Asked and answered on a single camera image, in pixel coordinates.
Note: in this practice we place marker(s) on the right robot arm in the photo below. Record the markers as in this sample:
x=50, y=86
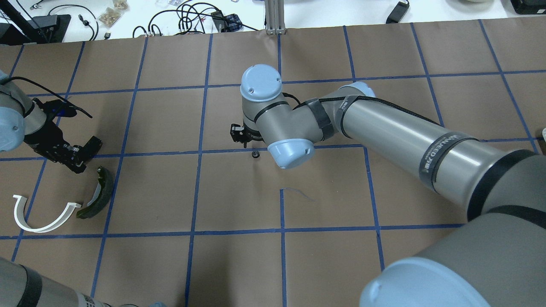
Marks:
x=496, y=260

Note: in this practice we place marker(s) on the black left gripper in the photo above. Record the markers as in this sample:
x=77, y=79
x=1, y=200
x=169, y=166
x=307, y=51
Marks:
x=47, y=139

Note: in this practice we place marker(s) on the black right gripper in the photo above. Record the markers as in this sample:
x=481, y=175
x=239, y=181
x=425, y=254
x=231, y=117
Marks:
x=239, y=133

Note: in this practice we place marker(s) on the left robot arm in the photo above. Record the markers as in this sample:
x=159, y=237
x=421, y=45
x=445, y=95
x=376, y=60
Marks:
x=14, y=106

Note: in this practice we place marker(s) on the aluminium frame post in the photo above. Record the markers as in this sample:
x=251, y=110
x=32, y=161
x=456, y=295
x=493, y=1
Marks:
x=275, y=17

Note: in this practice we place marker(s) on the white curved plastic bracket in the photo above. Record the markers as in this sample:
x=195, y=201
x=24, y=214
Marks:
x=43, y=225

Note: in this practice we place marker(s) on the green curved brake shoe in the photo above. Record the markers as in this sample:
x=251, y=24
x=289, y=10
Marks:
x=101, y=197

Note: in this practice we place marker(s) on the black power adapter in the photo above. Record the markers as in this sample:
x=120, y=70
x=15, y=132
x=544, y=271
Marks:
x=398, y=12

